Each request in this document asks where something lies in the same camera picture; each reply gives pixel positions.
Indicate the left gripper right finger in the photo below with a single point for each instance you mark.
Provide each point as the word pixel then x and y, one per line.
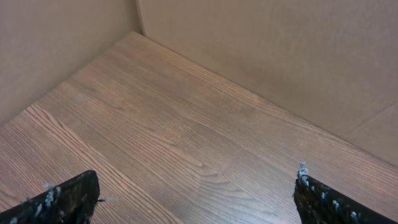
pixel 318 203

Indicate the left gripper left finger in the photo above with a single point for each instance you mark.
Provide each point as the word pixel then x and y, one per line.
pixel 71 202

